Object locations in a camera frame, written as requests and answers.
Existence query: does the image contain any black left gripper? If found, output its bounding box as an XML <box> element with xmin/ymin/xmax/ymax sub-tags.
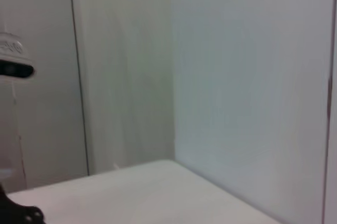
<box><xmin>0</xmin><ymin>183</ymin><xmax>46</xmax><ymax>224</ymax></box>

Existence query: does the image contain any white robot head black visor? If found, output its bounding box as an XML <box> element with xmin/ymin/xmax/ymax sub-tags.
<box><xmin>0</xmin><ymin>32</ymin><xmax>37</xmax><ymax>80</ymax></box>

